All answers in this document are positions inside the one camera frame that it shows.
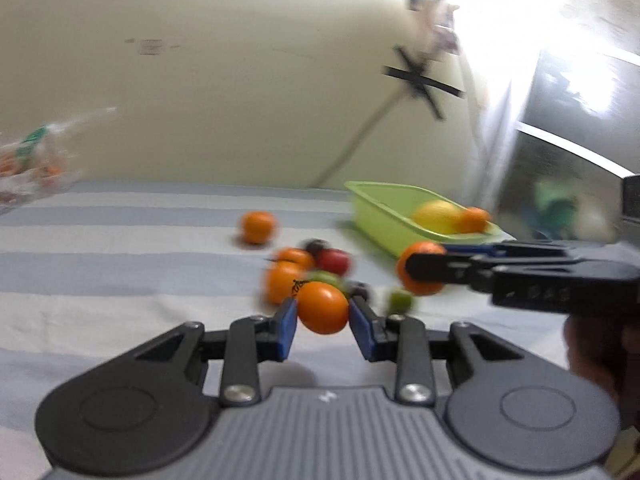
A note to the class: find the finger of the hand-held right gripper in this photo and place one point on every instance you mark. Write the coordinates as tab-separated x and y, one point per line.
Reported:
520	249
440	267

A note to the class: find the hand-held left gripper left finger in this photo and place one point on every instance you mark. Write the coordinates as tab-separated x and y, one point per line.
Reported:
285	330

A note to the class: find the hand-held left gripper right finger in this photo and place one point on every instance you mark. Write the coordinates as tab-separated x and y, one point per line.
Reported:
361	332

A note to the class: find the green lime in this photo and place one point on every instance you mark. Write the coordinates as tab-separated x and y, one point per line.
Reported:
327	277
400	301

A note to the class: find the green plastic basin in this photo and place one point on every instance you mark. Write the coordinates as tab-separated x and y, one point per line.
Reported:
385	220

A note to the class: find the red tomato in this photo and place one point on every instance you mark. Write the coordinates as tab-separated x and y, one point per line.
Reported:
334	261

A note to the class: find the dark purple plum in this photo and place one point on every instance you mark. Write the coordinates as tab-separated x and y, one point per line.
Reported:
316	246

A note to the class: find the person's right hand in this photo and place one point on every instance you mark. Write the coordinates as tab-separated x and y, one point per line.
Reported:
592	355

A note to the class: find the large yellow citrus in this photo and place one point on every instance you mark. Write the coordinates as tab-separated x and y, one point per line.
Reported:
436	216

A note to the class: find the striped bed sheet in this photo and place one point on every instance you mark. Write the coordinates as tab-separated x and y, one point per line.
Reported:
125	260

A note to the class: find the black tape cross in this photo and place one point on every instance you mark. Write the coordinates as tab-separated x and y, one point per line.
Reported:
422	82

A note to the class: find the clear plastic produce bag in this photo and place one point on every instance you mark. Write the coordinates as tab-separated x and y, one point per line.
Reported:
35	160

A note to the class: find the metal window frame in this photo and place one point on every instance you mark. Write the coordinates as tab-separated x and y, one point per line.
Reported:
555	155

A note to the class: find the small wall sticker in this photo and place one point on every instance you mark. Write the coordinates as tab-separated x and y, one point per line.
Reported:
150	47

